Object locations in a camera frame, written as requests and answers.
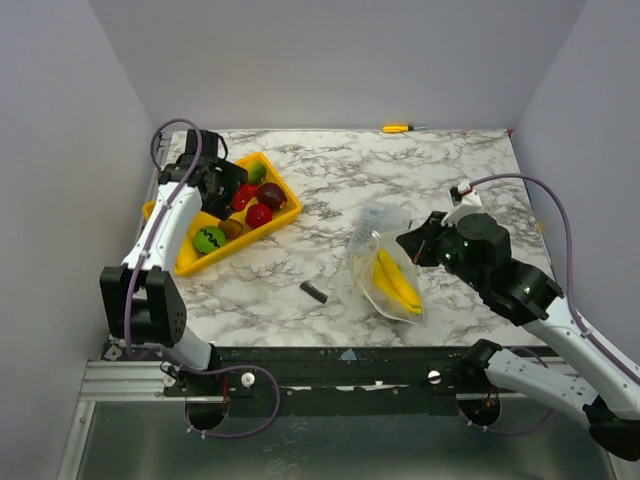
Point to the yellow screwdriver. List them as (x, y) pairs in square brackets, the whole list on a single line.
[(397, 129)]

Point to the red apple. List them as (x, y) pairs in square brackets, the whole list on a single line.
[(258, 215)]

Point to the dark purple plum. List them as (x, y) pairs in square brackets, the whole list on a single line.
[(271, 195)]

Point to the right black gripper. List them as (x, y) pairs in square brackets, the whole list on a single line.
[(425, 240)]

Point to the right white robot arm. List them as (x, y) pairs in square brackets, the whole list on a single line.
[(602, 396)]

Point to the red bell pepper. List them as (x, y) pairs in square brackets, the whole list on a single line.
[(243, 196)]

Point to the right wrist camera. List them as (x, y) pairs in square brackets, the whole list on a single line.
[(466, 201)]

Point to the clear zip top bag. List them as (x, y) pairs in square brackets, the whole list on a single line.
[(361, 267)]

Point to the brown kiwi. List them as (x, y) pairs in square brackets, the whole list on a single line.
[(231, 228)]

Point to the yellow plastic tray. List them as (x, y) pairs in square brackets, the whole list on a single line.
[(190, 261)]

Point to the aluminium extrusion frame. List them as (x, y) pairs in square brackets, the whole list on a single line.
[(125, 325)]

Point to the black comb-like part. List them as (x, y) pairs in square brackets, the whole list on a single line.
[(313, 292)]

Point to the yellow banana bunch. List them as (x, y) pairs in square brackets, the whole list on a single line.
[(389, 278)]

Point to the green yellow mango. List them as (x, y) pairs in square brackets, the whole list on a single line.
[(256, 173)]

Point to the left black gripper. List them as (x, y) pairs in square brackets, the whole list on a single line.
[(234, 177)]

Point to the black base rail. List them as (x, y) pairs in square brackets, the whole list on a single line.
[(325, 381)]

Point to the green ball black squiggle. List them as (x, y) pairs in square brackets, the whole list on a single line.
[(208, 239)]

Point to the clear plastic screw box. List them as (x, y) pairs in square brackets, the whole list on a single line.
[(378, 217)]

